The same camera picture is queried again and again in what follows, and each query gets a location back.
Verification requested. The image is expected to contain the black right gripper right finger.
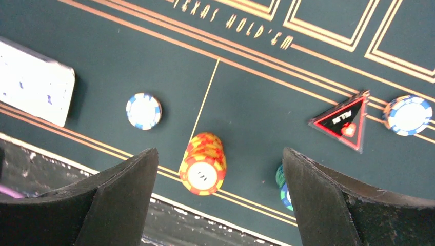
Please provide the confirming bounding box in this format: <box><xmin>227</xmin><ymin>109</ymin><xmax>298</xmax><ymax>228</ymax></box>
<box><xmin>283</xmin><ymin>147</ymin><xmax>434</xmax><ymax>245</ymax></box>

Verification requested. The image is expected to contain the white purple poker chip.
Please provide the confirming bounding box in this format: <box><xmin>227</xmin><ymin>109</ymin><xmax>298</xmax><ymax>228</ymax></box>
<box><xmin>382</xmin><ymin>95</ymin><xmax>433</xmax><ymax>136</ymax></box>

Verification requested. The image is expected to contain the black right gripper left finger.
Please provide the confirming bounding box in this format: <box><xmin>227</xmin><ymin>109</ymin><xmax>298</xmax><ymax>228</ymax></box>
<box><xmin>0</xmin><ymin>147</ymin><xmax>160</xmax><ymax>246</ymax></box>

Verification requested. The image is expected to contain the teal chip stack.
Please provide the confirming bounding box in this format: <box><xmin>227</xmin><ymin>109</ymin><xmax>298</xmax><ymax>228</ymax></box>
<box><xmin>275</xmin><ymin>164</ymin><xmax>294</xmax><ymax>211</ymax></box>

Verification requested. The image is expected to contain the blue playing card deck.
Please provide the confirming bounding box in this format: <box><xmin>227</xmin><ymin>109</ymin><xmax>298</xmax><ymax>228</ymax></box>
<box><xmin>1</xmin><ymin>37</ymin><xmax>75</xmax><ymax>127</ymax></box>

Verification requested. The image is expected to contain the black red all-in triangle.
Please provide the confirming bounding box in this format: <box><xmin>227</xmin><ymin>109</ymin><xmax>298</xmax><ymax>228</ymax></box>
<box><xmin>308</xmin><ymin>90</ymin><xmax>370</xmax><ymax>154</ymax></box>

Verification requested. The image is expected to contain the orange chip stack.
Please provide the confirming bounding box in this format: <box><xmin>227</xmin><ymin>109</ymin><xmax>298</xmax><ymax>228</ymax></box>
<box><xmin>179</xmin><ymin>132</ymin><xmax>227</xmax><ymax>196</ymax></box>

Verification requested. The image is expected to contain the green poker table mat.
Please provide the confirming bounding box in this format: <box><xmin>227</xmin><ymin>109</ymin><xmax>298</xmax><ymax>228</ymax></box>
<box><xmin>1</xmin><ymin>1</ymin><xmax>434</xmax><ymax>245</ymax></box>

